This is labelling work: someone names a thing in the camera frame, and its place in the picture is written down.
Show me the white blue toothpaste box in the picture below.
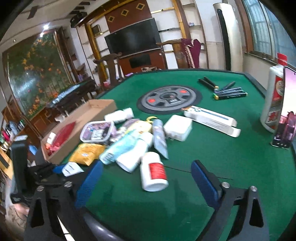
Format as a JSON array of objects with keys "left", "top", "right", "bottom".
[{"left": 182, "top": 105, "right": 241, "bottom": 138}]

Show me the maroon cloth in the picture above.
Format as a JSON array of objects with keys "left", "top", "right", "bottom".
[{"left": 181, "top": 39, "right": 201, "bottom": 69}]

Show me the yellow keychain case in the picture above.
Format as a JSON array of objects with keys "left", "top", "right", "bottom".
[{"left": 127, "top": 116, "right": 158, "bottom": 133}]

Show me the wooden chair left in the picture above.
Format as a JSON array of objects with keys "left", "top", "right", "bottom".
[{"left": 93, "top": 52, "right": 124, "bottom": 91}]

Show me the small white jar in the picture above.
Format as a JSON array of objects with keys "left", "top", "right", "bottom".
[{"left": 47, "top": 132, "right": 56, "bottom": 145}]

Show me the white power adapter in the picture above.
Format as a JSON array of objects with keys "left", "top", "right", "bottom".
[{"left": 164, "top": 114, "right": 192, "bottom": 142}]

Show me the black marker green cap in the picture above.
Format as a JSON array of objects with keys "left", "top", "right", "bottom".
[{"left": 214, "top": 89, "right": 244, "bottom": 96}]

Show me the silver pink cream tube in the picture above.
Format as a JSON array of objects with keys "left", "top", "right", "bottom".
[{"left": 152, "top": 119, "right": 169, "bottom": 159}]

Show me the white bottle red label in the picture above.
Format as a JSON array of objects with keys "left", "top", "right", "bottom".
[{"left": 140, "top": 152, "right": 169, "bottom": 192}]

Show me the smartphone standing upright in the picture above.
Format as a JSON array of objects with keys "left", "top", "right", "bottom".
[{"left": 271, "top": 67, "right": 296, "bottom": 149}]

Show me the black marker beige cap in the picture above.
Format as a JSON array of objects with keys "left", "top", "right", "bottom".
[{"left": 204, "top": 76, "right": 219, "bottom": 89}]

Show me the brown cardboard box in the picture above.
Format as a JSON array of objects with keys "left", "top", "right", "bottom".
[{"left": 41, "top": 99, "right": 117, "bottom": 164}]

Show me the black flat television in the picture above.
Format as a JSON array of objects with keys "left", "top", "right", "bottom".
[{"left": 105, "top": 18, "right": 161, "bottom": 56}]

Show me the clear pink cosmetic pouch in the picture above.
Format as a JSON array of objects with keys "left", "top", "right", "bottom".
[{"left": 80, "top": 121, "right": 114, "bottom": 144}]

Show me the white plastic bottle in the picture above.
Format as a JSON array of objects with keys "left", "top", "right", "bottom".
[{"left": 116, "top": 132, "right": 153, "bottom": 173}]

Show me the black marker grey cap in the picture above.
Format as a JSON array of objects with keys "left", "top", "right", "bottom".
[{"left": 198, "top": 79, "right": 217, "bottom": 92}]

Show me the round grey table centre panel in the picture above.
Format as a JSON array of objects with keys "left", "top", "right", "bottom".
[{"left": 137, "top": 85, "right": 203, "bottom": 114}]

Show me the silver floral hand cream tube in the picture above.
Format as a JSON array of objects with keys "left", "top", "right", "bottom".
[{"left": 109, "top": 118, "right": 139, "bottom": 143}]

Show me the wooden chair with maroon cloth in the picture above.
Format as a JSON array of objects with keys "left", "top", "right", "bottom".
[{"left": 157, "top": 39, "right": 204, "bottom": 69}]

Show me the white bottle green label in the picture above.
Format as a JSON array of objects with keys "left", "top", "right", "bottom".
[{"left": 104, "top": 108, "right": 134, "bottom": 124}]

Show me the yellow snack packet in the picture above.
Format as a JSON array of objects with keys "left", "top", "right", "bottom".
[{"left": 69, "top": 143, "right": 105, "bottom": 166}]

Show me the red foil pouch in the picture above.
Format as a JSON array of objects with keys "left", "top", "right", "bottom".
[{"left": 49, "top": 121, "right": 76, "bottom": 155}]

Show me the black marker dark cap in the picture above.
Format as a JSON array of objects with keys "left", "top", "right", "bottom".
[{"left": 215, "top": 87, "right": 242, "bottom": 94}]

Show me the white liquor bottle red cap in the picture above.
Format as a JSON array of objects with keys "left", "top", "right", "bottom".
[{"left": 260, "top": 53, "right": 287, "bottom": 133}]

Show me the black marker yellow cap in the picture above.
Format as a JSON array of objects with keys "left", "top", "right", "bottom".
[{"left": 214, "top": 92, "right": 248, "bottom": 100}]

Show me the white tower air conditioner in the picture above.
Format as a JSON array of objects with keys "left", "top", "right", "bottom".
[{"left": 213, "top": 3, "right": 243, "bottom": 72}]

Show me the blue pen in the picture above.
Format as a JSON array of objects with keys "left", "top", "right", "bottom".
[{"left": 221, "top": 81, "right": 236, "bottom": 91}]

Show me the light blue tissue pack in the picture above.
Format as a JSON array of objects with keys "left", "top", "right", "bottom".
[{"left": 99, "top": 131, "right": 141, "bottom": 165}]

